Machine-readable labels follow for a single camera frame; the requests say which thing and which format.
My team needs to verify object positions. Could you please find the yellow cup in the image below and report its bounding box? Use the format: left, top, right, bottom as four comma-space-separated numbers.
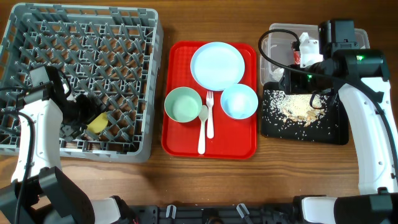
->
87, 112, 108, 134

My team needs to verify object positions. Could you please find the red snack wrapper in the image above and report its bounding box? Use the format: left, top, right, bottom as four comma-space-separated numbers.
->
292, 41, 301, 65

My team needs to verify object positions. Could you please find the food scraps and rice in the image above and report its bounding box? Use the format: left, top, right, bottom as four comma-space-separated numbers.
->
262, 90, 330, 141

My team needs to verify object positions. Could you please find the light blue bowl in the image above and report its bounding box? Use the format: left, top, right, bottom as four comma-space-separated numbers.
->
220, 83, 259, 119

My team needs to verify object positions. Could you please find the green bowl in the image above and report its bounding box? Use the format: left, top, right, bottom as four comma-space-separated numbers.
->
164, 86, 203, 123

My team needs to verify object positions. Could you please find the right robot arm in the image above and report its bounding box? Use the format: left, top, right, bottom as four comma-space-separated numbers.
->
280, 19, 397, 223

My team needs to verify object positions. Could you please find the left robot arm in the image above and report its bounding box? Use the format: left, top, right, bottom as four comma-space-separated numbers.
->
1, 66, 134, 223

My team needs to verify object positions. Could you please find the grey dishwasher rack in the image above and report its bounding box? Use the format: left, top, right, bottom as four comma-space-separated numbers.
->
1, 3, 164, 163

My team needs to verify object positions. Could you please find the crumpled white tissue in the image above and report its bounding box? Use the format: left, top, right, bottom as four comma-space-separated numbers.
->
272, 68, 284, 82

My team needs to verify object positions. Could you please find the black tray bin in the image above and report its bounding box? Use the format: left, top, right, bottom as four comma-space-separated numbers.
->
261, 82, 349, 145

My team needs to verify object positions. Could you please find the clear plastic bin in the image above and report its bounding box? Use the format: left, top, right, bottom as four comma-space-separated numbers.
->
259, 23, 370, 85

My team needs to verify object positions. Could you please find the light blue plate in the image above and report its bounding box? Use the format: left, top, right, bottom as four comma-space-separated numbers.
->
190, 42, 245, 91

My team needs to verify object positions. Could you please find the red plastic tray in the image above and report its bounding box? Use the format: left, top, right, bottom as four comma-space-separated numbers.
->
162, 41, 257, 159

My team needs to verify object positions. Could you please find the white plastic fork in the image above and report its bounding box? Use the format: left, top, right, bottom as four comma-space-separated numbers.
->
206, 91, 215, 139

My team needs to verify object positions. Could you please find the white plastic spoon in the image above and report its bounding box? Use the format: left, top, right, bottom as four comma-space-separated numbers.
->
198, 105, 208, 155

